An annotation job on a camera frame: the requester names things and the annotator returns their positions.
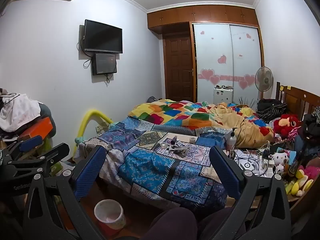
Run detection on dark clothes pile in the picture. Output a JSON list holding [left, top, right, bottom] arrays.
[[298, 106, 320, 142]]

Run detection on small items on bed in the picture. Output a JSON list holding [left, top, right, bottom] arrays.
[[152, 132, 211, 166]]

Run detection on orange box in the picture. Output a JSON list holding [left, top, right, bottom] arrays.
[[18, 117, 54, 141]]

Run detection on white round device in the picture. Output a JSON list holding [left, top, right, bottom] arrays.
[[235, 158, 258, 173]]

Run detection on blue patterned bedspread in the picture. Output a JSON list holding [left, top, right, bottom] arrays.
[[77, 116, 228, 208]]

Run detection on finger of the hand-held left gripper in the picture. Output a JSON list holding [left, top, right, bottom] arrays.
[[0, 135, 43, 165], [7, 142, 70, 178]]

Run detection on standing fan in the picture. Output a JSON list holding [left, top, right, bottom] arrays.
[[255, 66, 274, 107]]

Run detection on person's leg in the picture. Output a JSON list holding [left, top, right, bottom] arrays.
[[140, 207, 198, 240]]

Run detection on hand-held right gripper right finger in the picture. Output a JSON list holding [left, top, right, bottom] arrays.
[[209, 145, 293, 240]]

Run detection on wall-mounted black television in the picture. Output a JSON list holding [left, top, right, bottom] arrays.
[[84, 19, 123, 54]]

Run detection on white pump bottle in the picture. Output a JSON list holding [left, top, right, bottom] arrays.
[[224, 127, 238, 151]]

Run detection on white crumpled cloth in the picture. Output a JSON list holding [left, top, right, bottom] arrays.
[[0, 93, 42, 131]]

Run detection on wardrobe with heart stickers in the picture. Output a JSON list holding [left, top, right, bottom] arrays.
[[147, 4, 265, 104]]

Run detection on white pink wastebasket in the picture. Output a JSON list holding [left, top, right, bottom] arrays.
[[94, 199, 127, 232]]

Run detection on dark spiky plant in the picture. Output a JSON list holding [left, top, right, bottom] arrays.
[[237, 96, 257, 108]]

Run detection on wooden chair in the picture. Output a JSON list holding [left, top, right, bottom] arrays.
[[276, 82, 320, 124]]

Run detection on yellow plush toy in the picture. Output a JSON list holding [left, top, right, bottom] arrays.
[[285, 170, 314, 197]]

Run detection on yellow foam tube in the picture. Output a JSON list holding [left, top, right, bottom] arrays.
[[76, 108, 113, 157]]

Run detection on black striped clothing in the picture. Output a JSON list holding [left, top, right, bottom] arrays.
[[256, 99, 288, 123]]

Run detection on white cat plush toy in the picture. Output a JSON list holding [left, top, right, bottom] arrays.
[[271, 148, 291, 173]]

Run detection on small black wall monitor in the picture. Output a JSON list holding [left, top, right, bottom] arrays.
[[92, 52, 118, 76]]

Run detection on pink plush toy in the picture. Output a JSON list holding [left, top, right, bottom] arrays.
[[303, 164, 320, 181]]

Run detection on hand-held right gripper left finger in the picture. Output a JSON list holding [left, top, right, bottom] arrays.
[[22, 145, 108, 240]]

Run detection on red plush toy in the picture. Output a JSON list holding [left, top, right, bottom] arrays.
[[273, 114, 301, 137]]

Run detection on white boxy appliance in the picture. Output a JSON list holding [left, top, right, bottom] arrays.
[[213, 86, 234, 104]]

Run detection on brown wooden door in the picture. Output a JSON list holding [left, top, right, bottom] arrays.
[[163, 35, 195, 103]]

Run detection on colourful patchwork blanket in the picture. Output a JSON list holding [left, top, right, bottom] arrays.
[[127, 99, 275, 148]]

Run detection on white power strip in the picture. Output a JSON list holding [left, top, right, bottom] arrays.
[[260, 155, 276, 178]]

